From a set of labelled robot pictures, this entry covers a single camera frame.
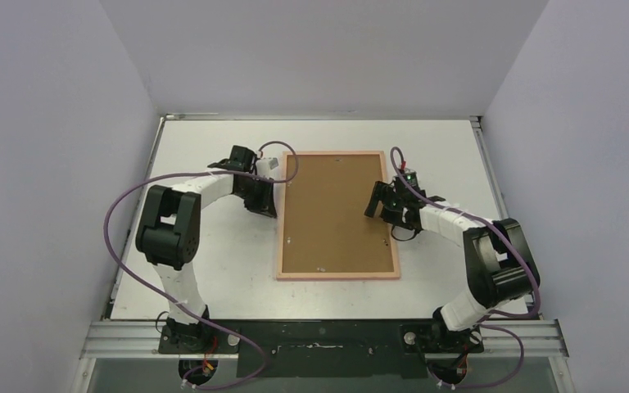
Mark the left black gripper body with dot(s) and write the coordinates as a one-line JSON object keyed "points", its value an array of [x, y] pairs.
{"points": [[254, 195]]}

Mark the brown cardboard backing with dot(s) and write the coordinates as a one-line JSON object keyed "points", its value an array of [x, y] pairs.
{"points": [[331, 217]]}

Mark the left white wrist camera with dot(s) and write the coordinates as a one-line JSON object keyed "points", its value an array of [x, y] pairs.
{"points": [[265, 166]]}

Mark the aluminium rail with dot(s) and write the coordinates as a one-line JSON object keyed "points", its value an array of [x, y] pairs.
{"points": [[117, 339]]}

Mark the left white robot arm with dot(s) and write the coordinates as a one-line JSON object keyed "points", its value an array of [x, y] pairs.
{"points": [[169, 234]]}

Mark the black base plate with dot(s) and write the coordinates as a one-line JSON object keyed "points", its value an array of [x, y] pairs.
{"points": [[331, 348]]}

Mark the pink picture frame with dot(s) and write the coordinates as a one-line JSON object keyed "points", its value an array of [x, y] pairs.
{"points": [[284, 228]]}

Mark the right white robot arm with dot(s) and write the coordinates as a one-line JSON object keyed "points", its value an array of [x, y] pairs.
{"points": [[498, 263]]}

